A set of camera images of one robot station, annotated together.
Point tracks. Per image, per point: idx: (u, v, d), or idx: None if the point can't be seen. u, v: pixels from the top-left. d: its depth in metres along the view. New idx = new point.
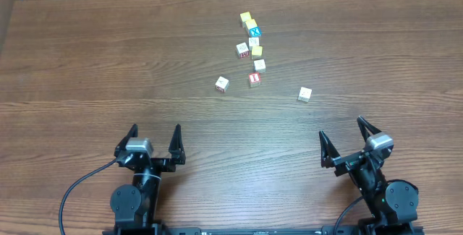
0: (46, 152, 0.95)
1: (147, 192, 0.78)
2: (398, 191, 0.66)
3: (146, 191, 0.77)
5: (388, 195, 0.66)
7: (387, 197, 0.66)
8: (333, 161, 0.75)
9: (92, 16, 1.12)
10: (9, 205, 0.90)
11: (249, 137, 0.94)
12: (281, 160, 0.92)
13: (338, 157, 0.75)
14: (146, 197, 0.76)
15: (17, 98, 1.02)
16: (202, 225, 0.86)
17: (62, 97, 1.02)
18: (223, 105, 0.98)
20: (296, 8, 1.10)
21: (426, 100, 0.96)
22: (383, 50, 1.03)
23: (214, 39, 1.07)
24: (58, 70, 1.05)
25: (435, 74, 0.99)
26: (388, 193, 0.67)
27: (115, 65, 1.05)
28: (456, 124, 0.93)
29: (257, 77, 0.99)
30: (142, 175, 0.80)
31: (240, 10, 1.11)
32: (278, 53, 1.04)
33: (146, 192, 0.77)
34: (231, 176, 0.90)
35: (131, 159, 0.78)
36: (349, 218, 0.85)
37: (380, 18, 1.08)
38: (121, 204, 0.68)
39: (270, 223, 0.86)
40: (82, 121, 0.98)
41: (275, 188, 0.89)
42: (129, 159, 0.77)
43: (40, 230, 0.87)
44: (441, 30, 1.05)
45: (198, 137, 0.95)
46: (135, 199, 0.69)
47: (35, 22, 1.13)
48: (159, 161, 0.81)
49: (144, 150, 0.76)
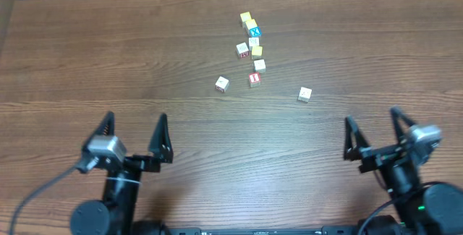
0: (46, 152, 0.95)
1: (121, 206, 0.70)
2: (439, 199, 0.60)
3: (119, 205, 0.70)
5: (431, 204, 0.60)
7: (429, 207, 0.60)
8: (362, 152, 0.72)
9: (92, 16, 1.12)
10: (9, 205, 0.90)
11: (249, 137, 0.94)
12: (281, 160, 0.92)
13: (368, 147, 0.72)
14: (119, 211, 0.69)
15: (17, 98, 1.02)
16: (202, 225, 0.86)
17: (62, 97, 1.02)
18: (223, 105, 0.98)
20: (296, 8, 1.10)
21: (426, 100, 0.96)
22: (383, 50, 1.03)
23: (214, 39, 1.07)
24: (58, 70, 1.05)
25: (435, 74, 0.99)
26: (429, 202, 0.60)
27: (115, 65, 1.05)
28: (456, 124, 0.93)
29: (257, 77, 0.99)
30: (115, 180, 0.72)
31: (240, 10, 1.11)
32: (278, 53, 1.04)
33: (119, 205, 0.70)
34: (231, 176, 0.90)
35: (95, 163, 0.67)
36: (348, 218, 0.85)
37: (380, 18, 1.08)
38: (84, 225, 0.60)
39: (270, 223, 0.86)
40: (82, 121, 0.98)
41: (275, 188, 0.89)
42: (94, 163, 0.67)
43: (40, 230, 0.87)
44: (441, 30, 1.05)
45: (198, 137, 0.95)
46: (101, 220, 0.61)
47: (34, 22, 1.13)
48: (136, 163, 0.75)
49: (111, 153, 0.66)
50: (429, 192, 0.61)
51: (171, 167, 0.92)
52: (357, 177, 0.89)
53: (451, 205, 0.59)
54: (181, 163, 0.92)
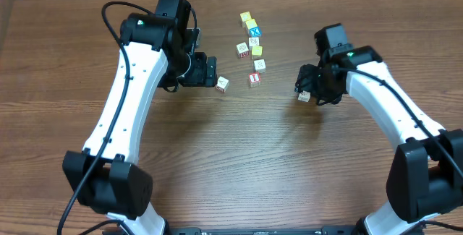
0: (45, 153, 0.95)
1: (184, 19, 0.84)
2: (335, 33, 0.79)
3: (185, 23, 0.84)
5: (334, 47, 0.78)
7: (329, 37, 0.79)
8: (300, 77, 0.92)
9: (92, 16, 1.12)
10: (8, 205, 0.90)
11: (250, 137, 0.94)
12: (281, 160, 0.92)
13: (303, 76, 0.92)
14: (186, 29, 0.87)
15: (17, 98, 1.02)
16: (202, 225, 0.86)
17: (61, 97, 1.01)
18: (223, 105, 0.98)
20: (296, 7, 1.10)
21: (426, 100, 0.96)
22: (383, 50, 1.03)
23: (214, 38, 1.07)
24: (58, 70, 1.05)
25: (436, 74, 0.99)
26: (328, 35, 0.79)
27: (115, 65, 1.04)
28: (456, 125, 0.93)
29: (257, 77, 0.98)
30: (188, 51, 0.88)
31: (240, 10, 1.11)
32: (278, 53, 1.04)
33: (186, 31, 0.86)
34: (231, 176, 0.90)
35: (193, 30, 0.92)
36: (348, 218, 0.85)
37: (380, 17, 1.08)
38: None
39: (270, 223, 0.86)
40: (82, 121, 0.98)
41: (275, 188, 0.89)
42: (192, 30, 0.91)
43: (40, 230, 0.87)
44: (442, 30, 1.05)
45: (198, 137, 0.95)
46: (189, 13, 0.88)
47: (34, 22, 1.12)
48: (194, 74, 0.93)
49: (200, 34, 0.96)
50: (334, 27, 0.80)
51: (171, 167, 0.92)
52: (357, 177, 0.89)
53: (340, 40, 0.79)
54: (181, 163, 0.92)
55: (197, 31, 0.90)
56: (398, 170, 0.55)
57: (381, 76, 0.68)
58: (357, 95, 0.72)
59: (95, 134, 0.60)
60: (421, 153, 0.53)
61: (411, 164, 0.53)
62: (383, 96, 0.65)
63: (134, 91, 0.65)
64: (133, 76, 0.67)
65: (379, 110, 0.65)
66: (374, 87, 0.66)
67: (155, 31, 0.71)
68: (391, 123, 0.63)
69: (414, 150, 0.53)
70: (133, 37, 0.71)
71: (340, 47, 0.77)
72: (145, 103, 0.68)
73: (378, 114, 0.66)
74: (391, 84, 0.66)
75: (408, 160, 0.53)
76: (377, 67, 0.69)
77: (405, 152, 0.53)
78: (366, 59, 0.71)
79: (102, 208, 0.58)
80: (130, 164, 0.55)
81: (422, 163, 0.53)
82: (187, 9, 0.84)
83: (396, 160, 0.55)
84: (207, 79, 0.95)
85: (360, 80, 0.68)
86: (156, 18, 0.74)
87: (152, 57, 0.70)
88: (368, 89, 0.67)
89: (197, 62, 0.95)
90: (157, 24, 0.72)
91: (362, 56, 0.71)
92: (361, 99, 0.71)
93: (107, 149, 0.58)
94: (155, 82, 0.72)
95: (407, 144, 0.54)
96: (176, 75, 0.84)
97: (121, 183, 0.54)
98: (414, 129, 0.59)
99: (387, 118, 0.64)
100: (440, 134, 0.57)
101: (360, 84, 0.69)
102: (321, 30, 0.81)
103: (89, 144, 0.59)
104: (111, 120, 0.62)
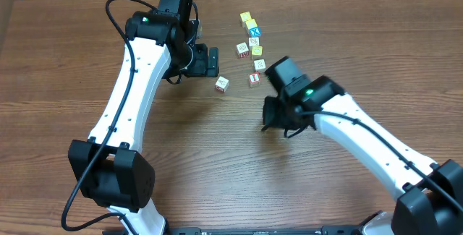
0: (45, 152, 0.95)
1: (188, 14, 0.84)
2: (284, 70, 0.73)
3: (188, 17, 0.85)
5: (289, 84, 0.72)
7: (281, 75, 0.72)
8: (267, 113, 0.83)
9: (92, 16, 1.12)
10: (8, 205, 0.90)
11: (249, 137, 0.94)
12: (280, 160, 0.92)
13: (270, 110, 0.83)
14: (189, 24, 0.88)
15: (17, 98, 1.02)
16: (202, 225, 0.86)
17: (62, 97, 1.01)
18: (223, 105, 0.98)
20: (296, 7, 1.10)
21: (426, 100, 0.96)
22: (383, 50, 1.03)
23: (214, 39, 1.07)
24: (58, 71, 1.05)
25: (436, 74, 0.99)
26: (279, 74, 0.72)
27: (115, 65, 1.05)
28: (456, 124, 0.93)
29: (257, 77, 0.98)
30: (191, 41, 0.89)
31: (241, 10, 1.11)
32: (277, 53, 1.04)
33: (189, 22, 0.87)
34: (231, 176, 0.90)
35: (194, 22, 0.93)
36: (349, 218, 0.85)
37: (380, 17, 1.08)
38: None
39: (270, 223, 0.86)
40: (82, 121, 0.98)
41: (275, 188, 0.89)
42: (194, 22, 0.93)
43: (40, 230, 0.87)
44: (442, 30, 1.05)
45: (198, 137, 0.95)
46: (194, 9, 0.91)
47: (34, 22, 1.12)
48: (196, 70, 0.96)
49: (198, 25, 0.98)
50: (281, 63, 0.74)
51: (171, 167, 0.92)
52: (357, 177, 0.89)
53: (292, 75, 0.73)
54: (181, 163, 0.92)
55: (197, 22, 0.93)
56: (404, 220, 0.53)
57: (346, 110, 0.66)
58: (329, 134, 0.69)
59: (100, 124, 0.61)
60: (422, 199, 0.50)
61: (417, 216, 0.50)
62: (361, 136, 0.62)
63: (139, 82, 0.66)
64: (138, 69, 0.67)
65: (359, 150, 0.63)
66: (346, 126, 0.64)
67: (155, 30, 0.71)
68: (377, 165, 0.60)
69: (416, 199, 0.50)
70: (138, 34, 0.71)
71: (294, 83, 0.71)
72: (150, 94, 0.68)
73: (358, 151, 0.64)
74: (365, 121, 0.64)
75: (413, 213, 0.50)
76: (343, 102, 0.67)
77: (408, 206, 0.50)
78: (326, 90, 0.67)
79: (105, 200, 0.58)
80: (134, 152, 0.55)
81: (427, 210, 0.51)
82: (189, 4, 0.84)
83: (398, 210, 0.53)
84: (210, 70, 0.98)
85: (330, 121, 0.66)
86: (160, 16, 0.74)
87: (156, 51, 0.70)
88: (341, 129, 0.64)
89: (199, 53, 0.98)
90: (158, 23, 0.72)
91: (320, 90, 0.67)
92: (335, 137, 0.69)
93: (112, 138, 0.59)
94: (159, 76, 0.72)
95: (406, 194, 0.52)
96: (179, 68, 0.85)
97: (125, 173, 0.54)
98: (406, 172, 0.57)
99: (370, 159, 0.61)
100: (432, 172, 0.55)
101: (330, 126, 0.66)
102: (270, 69, 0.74)
103: (94, 133, 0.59)
104: (116, 110, 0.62)
